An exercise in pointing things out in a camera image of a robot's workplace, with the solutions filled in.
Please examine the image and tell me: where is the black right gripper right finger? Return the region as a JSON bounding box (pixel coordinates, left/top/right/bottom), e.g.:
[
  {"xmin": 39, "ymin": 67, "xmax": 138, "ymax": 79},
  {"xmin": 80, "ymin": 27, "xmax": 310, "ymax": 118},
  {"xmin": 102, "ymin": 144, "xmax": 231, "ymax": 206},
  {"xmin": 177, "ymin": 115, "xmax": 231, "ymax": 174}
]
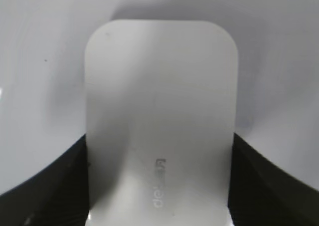
[{"xmin": 228, "ymin": 134, "xmax": 319, "ymax": 226}]

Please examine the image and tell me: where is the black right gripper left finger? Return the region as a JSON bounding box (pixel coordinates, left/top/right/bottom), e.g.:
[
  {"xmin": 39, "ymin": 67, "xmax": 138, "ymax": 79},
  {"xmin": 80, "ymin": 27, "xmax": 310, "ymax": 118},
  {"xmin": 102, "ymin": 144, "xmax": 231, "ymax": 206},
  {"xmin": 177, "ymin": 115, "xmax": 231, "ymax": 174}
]
[{"xmin": 0, "ymin": 135, "xmax": 90, "ymax": 226}]

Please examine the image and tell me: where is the white rectangular board eraser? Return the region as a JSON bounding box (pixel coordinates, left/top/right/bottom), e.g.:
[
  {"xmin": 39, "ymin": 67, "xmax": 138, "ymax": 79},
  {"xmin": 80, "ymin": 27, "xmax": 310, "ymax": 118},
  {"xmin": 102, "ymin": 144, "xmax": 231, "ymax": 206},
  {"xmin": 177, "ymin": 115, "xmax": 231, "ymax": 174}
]
[{"xmin": 84, "ymin": 19, "xmax": 238, "ymax": 226}]

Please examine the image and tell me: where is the whiteboard with grey frame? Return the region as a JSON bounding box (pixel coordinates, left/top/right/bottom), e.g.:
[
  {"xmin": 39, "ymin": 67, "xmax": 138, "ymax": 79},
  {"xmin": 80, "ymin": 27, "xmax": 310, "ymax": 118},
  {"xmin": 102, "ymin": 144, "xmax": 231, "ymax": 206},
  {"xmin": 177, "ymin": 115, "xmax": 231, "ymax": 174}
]
[{"xmin": 0, "ymin": 0, "xmax": 319, "ymax": 193}]

